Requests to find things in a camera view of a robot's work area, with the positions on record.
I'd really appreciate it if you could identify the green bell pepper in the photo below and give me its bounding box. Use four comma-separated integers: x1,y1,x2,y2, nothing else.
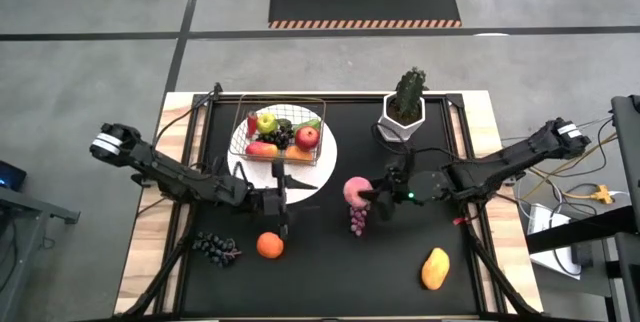
277,117,322,134

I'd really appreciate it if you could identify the black hazard-striped floor mat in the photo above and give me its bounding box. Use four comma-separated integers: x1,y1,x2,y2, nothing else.
267,0,463,30

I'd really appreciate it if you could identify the red yellow mango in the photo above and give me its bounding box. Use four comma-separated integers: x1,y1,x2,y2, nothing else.
244,140,279,159

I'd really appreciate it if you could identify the white flat box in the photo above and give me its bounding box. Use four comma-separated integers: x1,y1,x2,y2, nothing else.
527,202,584,281

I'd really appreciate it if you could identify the dark purple grape bunch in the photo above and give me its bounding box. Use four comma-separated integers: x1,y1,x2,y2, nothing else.
255,125,296,152
191,231,243,269

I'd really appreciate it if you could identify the pink peach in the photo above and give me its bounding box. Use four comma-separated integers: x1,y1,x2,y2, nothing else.
342,176,374,210

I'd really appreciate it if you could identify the red grape bunch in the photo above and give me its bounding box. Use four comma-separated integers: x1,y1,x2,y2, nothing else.
348,204,372,238

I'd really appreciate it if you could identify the white round plate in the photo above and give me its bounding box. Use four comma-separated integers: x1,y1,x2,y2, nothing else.
227,103,339,206

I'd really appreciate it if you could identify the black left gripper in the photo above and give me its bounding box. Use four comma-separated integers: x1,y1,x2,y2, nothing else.
247,160,319,241

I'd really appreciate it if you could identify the yellow power splitter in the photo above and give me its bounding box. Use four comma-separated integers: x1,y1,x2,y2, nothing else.
564,184,615,206

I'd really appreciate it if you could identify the metal wire basket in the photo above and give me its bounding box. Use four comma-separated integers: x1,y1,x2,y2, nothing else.
228,92,327,167

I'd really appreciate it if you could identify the white hexagonal plant pot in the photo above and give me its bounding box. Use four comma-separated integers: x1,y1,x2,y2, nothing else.
376,92,427,144

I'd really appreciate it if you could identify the orange yellow fruit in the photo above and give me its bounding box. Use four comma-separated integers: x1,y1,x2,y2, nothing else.
284,144,315,164

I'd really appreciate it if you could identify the black device with blue light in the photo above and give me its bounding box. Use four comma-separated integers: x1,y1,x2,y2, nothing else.
0,160,28,193

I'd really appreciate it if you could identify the green cactus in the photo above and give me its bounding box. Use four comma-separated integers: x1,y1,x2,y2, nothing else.
393,66,429,122

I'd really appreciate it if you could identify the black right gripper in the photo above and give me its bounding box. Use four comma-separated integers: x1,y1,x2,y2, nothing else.
358,154,416,223

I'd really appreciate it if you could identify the green apple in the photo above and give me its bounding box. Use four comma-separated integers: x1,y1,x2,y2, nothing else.
256,112,279,136

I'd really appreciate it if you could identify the red apple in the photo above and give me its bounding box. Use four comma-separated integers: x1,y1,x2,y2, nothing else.
294,125,321,152

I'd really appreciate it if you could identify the dark office desk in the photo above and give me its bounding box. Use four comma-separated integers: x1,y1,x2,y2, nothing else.
524,204,640,322

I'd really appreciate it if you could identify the grey desk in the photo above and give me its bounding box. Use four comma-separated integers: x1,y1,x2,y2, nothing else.
0,185,81,313

